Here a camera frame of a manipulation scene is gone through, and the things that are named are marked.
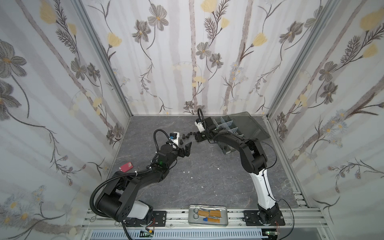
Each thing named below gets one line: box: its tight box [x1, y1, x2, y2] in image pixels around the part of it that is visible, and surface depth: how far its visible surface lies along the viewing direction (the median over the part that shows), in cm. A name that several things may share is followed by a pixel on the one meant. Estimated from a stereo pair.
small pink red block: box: [120, 162, 134, 173], surface depth 94 cm
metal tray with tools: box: [188, 205, 228, 225], surface depth 77 cm
